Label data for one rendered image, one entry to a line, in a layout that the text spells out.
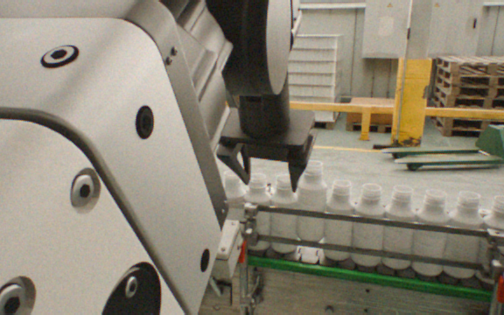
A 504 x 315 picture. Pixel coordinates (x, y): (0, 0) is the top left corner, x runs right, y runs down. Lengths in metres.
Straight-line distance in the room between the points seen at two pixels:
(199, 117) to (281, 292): 0.78
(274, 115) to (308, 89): 5.78
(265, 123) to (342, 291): 0.54
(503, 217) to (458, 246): 0.09
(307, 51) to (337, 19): 1.79
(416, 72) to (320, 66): 1.48
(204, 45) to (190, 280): 0.11
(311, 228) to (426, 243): 0.22
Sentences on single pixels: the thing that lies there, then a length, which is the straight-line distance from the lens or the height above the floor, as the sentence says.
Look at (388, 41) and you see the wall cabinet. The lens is 7.48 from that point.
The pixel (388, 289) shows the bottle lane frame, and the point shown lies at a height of 0.97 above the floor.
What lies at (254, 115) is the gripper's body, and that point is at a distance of 0.43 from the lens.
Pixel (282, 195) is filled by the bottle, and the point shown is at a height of 1.13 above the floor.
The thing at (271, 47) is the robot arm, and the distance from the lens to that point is 0.25.
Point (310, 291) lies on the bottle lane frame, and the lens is 0.91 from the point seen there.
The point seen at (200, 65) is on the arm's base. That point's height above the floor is 1.45.
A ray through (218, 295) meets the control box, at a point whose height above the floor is 0.91.
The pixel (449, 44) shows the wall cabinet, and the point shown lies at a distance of 7.58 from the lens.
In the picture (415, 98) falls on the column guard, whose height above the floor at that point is 0.65.
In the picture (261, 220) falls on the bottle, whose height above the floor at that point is 1.08.
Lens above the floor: 1.47
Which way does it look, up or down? 18 degrees down
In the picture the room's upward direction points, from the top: straight up
